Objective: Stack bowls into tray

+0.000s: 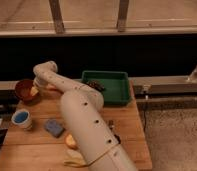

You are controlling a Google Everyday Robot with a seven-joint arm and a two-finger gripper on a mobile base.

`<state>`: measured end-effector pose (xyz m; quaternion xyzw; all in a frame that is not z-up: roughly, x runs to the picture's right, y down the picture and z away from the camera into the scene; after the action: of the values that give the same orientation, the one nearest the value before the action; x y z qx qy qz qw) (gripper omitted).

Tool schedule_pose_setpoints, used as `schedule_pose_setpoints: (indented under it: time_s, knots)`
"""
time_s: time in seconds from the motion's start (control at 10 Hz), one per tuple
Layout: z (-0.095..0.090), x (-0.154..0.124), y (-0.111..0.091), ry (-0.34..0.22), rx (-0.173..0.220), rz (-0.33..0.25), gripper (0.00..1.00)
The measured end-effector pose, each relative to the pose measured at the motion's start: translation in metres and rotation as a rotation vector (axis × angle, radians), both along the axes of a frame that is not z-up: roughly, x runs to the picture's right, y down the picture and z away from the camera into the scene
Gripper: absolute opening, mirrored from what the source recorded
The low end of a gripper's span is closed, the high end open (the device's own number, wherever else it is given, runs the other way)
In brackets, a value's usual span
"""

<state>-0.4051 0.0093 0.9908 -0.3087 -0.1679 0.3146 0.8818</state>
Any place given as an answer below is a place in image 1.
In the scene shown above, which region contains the metal ice cream scoop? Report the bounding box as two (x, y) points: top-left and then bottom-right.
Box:
(108, 120), (121, 144)

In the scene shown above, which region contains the dark pine cone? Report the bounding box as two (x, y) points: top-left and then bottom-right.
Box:
(87, 80), (105, 91)

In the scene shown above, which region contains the green plastic tray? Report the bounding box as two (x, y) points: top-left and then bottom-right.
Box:
(82, 70), (131, 106)

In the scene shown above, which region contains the blue sponge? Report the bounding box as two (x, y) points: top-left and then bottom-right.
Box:
(44, 119), (64, 138)

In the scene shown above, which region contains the metal faucet fixture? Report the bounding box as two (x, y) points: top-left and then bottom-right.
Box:
(186, 60), (197, 83)

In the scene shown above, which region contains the blue and white cup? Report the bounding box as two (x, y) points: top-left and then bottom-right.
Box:
(11, 109), (33, 130)

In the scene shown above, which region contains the red bowl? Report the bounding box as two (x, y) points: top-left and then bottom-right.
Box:
(15, 79), (39, 102)

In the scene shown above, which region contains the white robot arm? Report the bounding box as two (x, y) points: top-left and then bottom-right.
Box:
(33, 61), (138, 171)

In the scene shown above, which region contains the orange round fruit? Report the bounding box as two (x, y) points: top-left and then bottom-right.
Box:
(65, 134), (77, 149)

